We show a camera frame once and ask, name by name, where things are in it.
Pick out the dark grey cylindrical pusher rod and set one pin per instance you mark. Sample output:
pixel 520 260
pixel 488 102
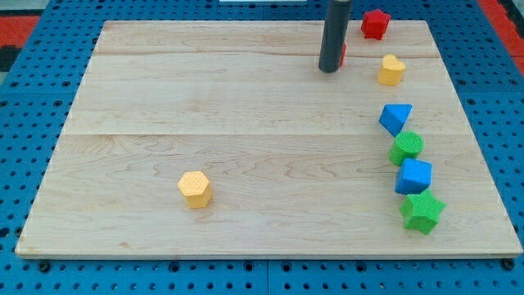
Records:
pixel 334 34

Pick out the red circle block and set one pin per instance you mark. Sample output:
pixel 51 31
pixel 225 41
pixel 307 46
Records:
pixel 343 55

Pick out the green cylinder block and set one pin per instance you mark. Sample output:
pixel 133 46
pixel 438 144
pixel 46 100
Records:
pixel 407 144

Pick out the yellow hexagon block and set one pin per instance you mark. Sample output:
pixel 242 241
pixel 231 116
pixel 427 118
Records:
pixel 195 189

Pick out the green star block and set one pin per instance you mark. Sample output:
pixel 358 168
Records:
pixel 421 211

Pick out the blue cube block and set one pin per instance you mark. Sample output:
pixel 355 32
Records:
pixel 413 177

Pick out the light wooden board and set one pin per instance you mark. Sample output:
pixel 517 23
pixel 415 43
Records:
pixel 297 161

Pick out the blue triangle block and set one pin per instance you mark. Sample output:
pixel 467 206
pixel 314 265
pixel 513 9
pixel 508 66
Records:
pixel 394 117

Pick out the yellow heart block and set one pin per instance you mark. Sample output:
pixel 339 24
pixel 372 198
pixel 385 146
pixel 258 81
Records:
pixel 391 71

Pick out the red star block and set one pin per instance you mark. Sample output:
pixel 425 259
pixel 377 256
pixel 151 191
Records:
pixel 375 24

